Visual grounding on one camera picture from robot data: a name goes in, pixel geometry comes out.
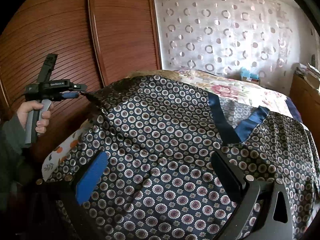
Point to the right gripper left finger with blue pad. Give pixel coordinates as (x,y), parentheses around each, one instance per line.
(90,177)

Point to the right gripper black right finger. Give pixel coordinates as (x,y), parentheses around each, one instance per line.
(274,220)

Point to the navy circle-patterned garment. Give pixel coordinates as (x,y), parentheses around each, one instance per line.
(160,136)

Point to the person's left forearm grey sleeve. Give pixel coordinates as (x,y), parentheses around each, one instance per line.
(12,142)

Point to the person's left hand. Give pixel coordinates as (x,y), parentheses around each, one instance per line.
(26,107)

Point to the orange-fruit print bedsheet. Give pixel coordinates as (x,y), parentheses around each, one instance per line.
(59,154)

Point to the brown wooden louvered wardrobe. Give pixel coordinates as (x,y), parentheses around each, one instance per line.
(97,42)

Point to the dark blue blanket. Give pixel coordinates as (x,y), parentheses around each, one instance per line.
(293,110)

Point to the wooden sideboard cabinet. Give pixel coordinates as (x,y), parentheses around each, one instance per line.
(306,100)

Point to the brown furry cushion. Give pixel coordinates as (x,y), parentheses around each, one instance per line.
(164,73)

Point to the floral quilt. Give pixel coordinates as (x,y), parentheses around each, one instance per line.
(240,91)

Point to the cardboard box with blue bag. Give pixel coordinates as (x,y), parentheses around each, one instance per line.
(247,76)

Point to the stack of papers and boxes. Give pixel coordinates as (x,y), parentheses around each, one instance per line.
(309,73)

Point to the sheer circle-patterned curtain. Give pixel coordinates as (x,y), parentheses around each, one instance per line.
(225,36)

